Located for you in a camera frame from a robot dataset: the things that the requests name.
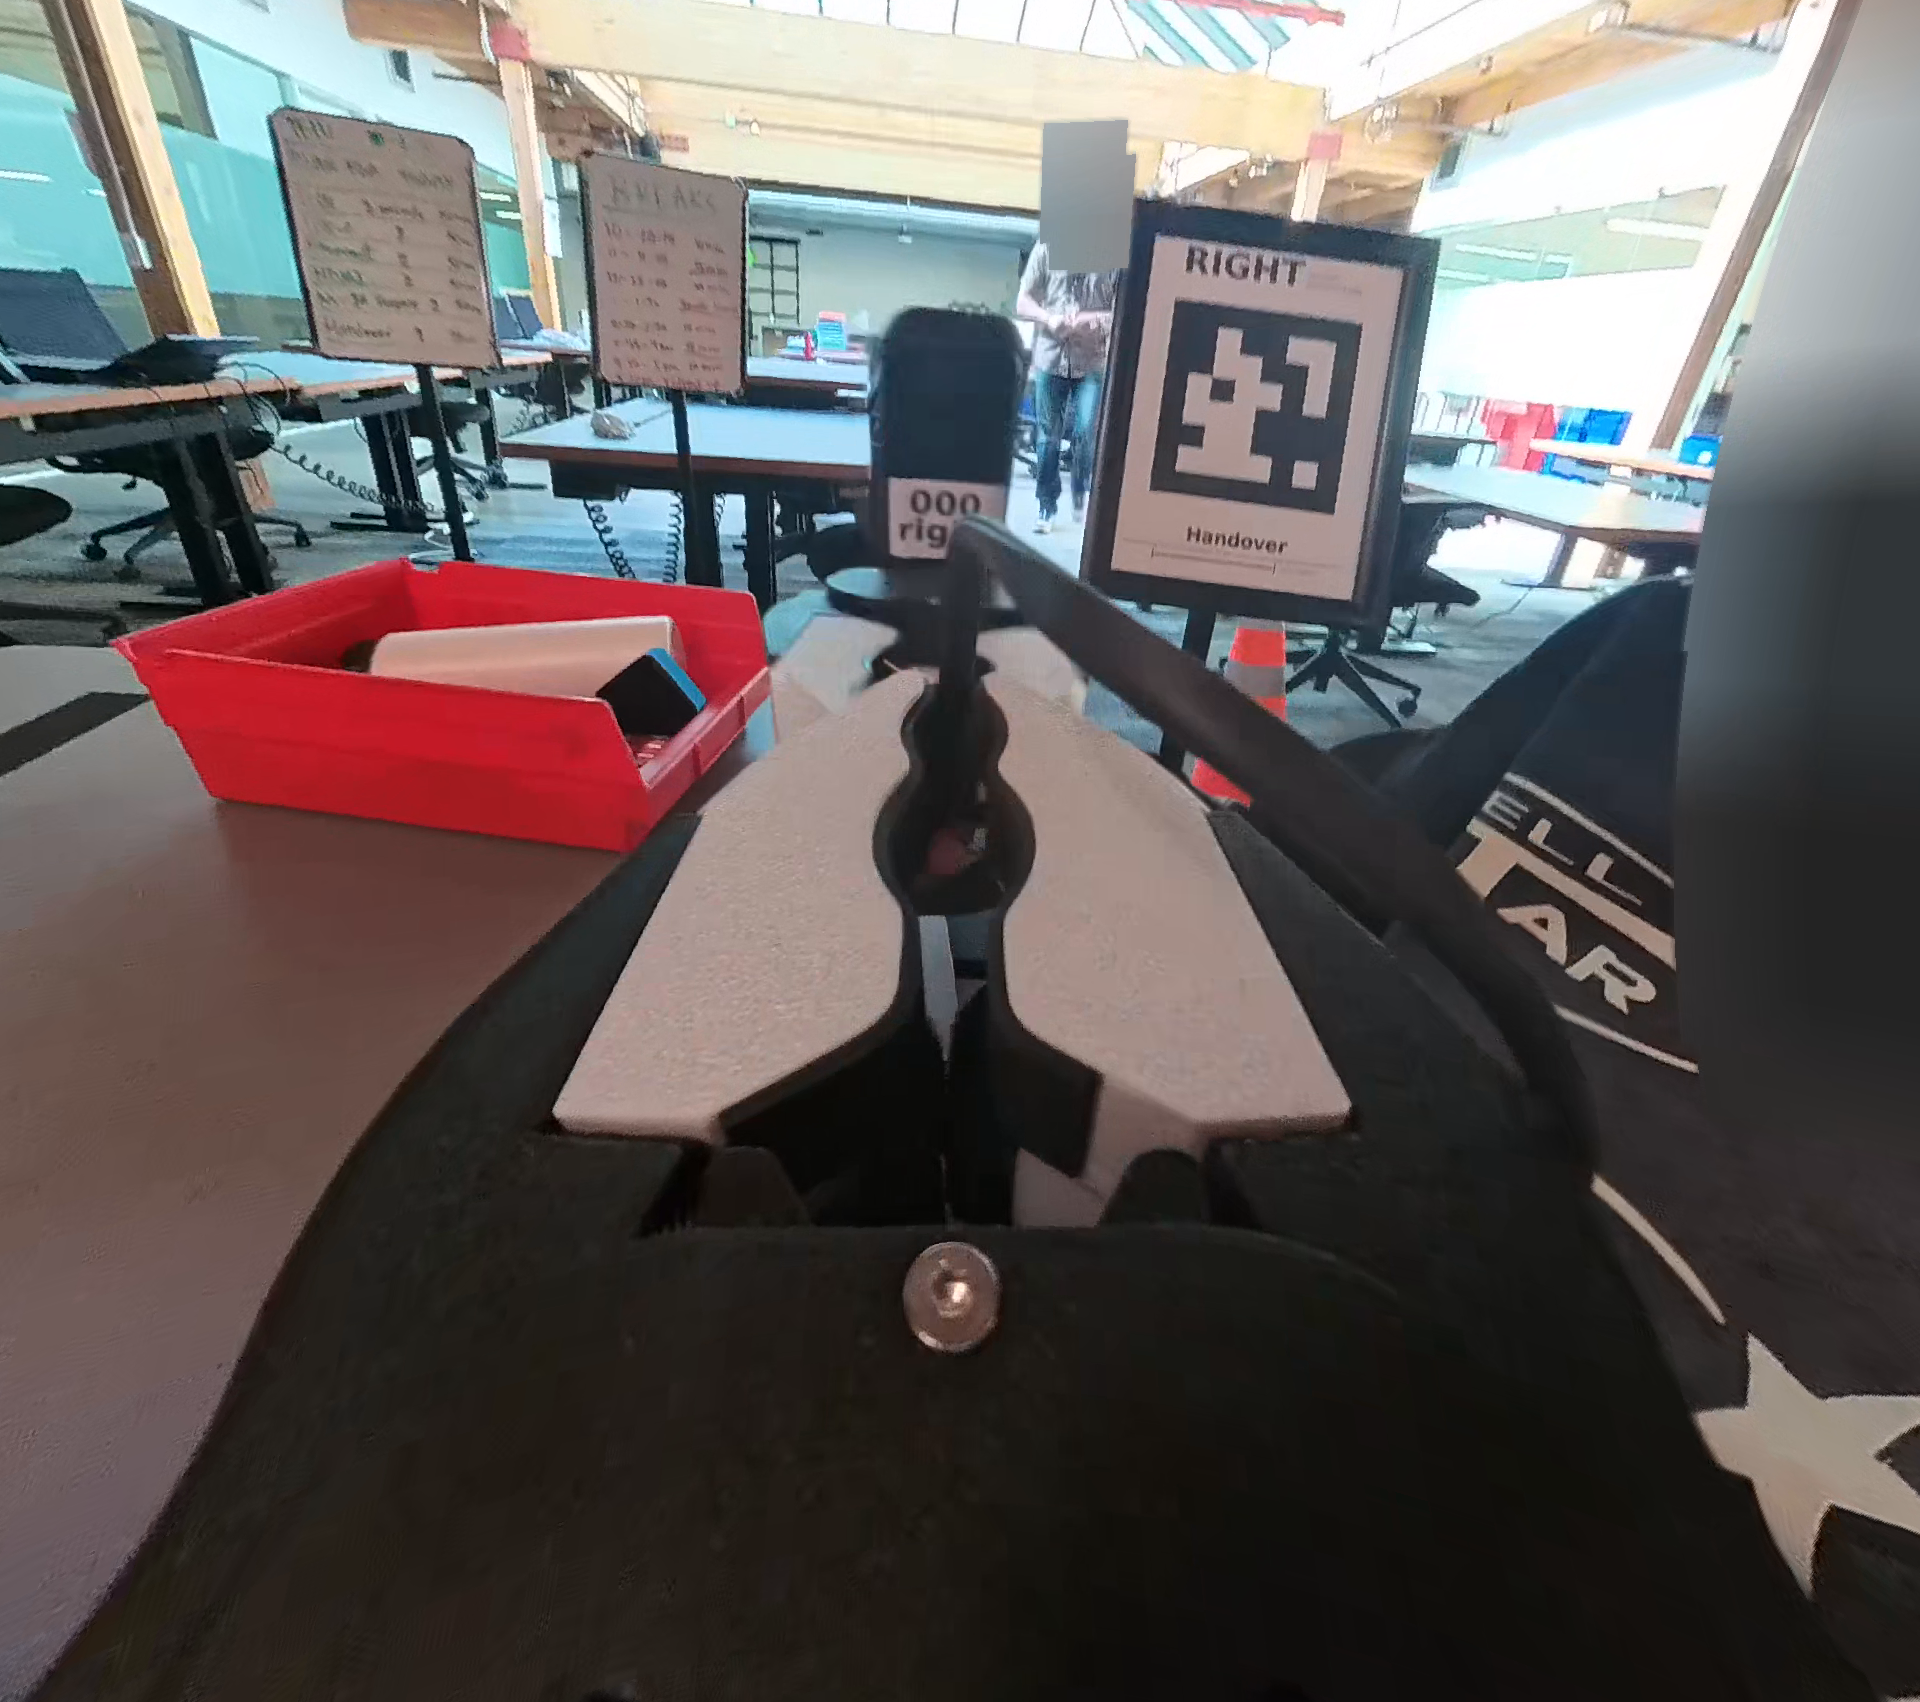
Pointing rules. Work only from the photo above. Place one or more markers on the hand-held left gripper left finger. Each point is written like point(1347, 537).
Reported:
point(749, 953)

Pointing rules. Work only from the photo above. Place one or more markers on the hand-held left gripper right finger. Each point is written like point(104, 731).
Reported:
point(1169, 953)

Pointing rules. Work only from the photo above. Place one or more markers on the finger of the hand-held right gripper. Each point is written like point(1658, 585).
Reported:
point(1043, 667)
point(831, 667)

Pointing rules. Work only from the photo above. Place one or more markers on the blue and black foam block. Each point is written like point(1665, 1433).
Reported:
point(646, 694)

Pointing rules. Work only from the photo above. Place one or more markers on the black looped object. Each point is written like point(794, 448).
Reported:
point(1276, 759)

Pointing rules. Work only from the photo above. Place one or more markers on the white bottle with black cap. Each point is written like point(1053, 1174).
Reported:
point(512, 660)

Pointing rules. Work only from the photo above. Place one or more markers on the red plastic bin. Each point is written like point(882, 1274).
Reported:
point(373, 759)

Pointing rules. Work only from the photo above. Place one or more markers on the wooden office desk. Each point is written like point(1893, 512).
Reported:
point(1561, 512)
point(749, 434)
point(225, 391)

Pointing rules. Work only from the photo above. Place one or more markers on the orange striped traffic cone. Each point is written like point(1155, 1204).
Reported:
point(1251, 683)

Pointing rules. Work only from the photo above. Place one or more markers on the whiteboard on black stand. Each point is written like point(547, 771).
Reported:
point(383, 231)
point(668, 271)

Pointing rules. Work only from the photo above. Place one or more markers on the tag poster on black stand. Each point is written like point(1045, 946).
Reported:
point(1259, 400)

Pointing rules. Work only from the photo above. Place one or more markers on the black office chair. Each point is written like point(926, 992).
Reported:
point(52, 316)
point(1380, 594)
point(30, 516)
point(165, 456)

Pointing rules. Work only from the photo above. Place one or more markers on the black printed shirt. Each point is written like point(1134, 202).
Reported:
point(1532, 683)

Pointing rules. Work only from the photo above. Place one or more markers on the stack of blue crates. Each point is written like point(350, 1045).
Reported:
point(1588, 432)

